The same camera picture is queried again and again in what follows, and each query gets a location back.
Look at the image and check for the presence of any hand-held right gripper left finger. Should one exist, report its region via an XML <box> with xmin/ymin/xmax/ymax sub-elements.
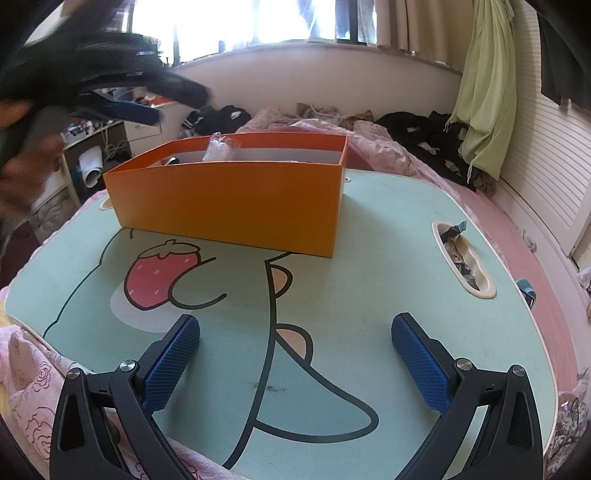
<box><xmin>49</xmin><ymin>314</ymin><xmax>201</xmax><ymax>480</ymax></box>

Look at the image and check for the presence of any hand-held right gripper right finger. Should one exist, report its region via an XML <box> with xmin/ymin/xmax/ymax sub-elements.
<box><xmin>391</xmin><ymin>312</ymin><xmax>544</xmax><ymax>480</ymax></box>

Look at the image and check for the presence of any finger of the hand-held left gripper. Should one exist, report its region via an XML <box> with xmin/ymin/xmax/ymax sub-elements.
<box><xmin>143</xmin><ymin>69</ymin><xmax>213</xmax><ymax>109</ymax></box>
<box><xmin>76</xmin><ymin>95</ymin><xmax>160</xmax><ymax>125</ymax></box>

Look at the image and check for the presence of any clear plastic bag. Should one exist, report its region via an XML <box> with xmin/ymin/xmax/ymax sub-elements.
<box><xmin>203</xmin><ymin>132</ymin><xmax>243</xmax><ymax>162</ymax></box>

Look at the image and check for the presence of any orange cardboard box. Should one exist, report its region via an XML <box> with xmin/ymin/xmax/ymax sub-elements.
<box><xmin>103</xmin><ymin>132</ymin><xmax>348</xmax><ymax>258</ymax></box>

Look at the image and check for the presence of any mint cartoon print desktop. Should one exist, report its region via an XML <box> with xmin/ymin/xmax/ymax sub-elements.
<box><xmin>4</xmin><ymin>168</ymin><xmax>580</xmax><ymax>480</ymax></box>

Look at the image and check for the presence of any person's left hand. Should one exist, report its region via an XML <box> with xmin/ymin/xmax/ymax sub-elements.
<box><xmin>0</xmin><ymin>100</ymin><xmax>65</xmax><ymax>220</ymax></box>

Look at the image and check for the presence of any white corner desk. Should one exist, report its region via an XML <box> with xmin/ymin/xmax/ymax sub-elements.
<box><xmin>62</xmin><ymin>97</ymin><xmax>178</xmax><ymax>195</ymax></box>

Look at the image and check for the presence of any black striped clothes heap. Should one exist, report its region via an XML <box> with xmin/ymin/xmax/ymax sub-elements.
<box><xmin>182</xmin><ymin>105</ymin><xmax>252</xmax><ymax>137</ymax></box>

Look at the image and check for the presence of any white rolled mat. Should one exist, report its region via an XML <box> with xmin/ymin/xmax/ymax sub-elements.
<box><xmin>78</xmin><ymin>147</ymin><xmax>105</xmax><ymax>189</ymax></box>

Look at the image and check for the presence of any window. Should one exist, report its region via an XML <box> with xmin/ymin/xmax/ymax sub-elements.
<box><xmin>129</xmin><ymin>0</ymin><xmax>379</xmax><ymax>63</ymax></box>

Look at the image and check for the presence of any candy wrappers heap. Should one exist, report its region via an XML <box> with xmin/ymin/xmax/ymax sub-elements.
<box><xmin>441</xmin><ymin>220</ymin><xmax>483</xmax><ymax>291</ymax></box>

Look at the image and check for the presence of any phone with blue case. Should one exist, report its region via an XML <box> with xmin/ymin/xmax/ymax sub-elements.
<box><xmin>515</xmin><ymin>278</ymin><xmax>539</xmax><ymax>310</ymax></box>

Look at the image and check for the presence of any pink bed sheet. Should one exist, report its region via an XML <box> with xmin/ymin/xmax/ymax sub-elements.
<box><xmin>455</xmin><ymin>178</ymin><xmax>591</xmax><ymax>398</ymax></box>

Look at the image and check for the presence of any pink floral quilt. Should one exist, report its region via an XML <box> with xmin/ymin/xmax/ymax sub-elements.
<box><xmin>0</xmin><ymin>106</ymin><xmax>583</xmax><ymax>480</ymax></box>

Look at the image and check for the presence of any white slatted panel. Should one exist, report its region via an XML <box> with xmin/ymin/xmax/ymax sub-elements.
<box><xmin>494</xmin><ymin>88</ymin><xmax>591</xmax><ymax>259</ymax></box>

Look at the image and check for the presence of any large black clothes heap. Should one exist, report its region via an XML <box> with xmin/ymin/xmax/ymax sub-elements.
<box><xmin>376</xmin><ymin>110</ymin><xmax>476</xmax><ymax>185</ymax></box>

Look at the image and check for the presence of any beige curtain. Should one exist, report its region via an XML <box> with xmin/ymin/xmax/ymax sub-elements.
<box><xmin>374</xmin><ymin>0</ymin><xmax>476</xmax><ymax>70</ymax></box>

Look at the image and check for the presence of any green hanging garment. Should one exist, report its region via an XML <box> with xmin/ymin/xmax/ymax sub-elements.
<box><xmin>450</xmin><ymin>0</ymin><xmax>518</xmax><ymax>181</ymax></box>

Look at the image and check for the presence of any black hanging garment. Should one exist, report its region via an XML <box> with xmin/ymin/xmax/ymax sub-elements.
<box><xmin>538</xmin><ymin>9</ymin><xmax>591</xmax><ymax>112</ymax></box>

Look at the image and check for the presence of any beige cloth with cord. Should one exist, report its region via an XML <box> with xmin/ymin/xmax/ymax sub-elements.
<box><xmin>295</xmin><ymin>102</ymin><xmax>375</xmax><ymax>126</ymax></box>

